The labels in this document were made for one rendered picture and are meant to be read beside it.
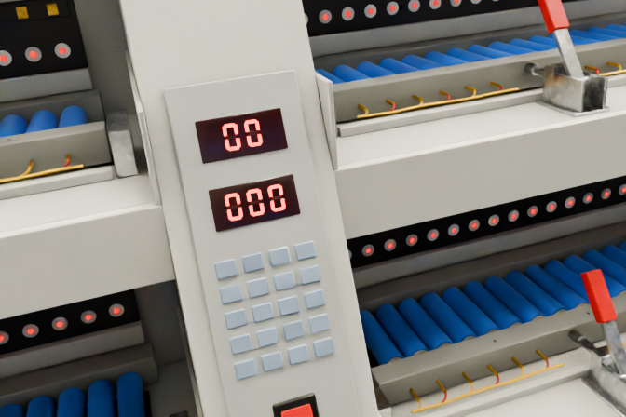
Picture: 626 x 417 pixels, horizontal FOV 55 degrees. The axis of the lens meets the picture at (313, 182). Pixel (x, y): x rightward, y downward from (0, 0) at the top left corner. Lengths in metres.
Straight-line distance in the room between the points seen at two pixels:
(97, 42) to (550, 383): 0.43
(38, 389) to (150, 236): 0.20
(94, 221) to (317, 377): 0.14
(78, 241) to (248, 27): 0.14
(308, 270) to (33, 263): 0.14
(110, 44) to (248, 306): 0.28
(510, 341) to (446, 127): 0.17
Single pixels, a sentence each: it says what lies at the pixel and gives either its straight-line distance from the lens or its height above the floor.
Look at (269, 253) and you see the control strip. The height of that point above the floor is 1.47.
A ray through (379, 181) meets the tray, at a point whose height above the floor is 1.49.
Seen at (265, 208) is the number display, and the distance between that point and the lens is 0.32.
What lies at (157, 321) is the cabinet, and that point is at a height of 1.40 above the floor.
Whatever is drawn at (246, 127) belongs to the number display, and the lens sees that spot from 0.32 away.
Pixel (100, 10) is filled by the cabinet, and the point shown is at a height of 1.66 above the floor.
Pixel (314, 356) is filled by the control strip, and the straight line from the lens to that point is 0.34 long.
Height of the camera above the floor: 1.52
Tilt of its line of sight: 3 degrees down
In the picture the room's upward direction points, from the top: 11 degrees counter-clockwise
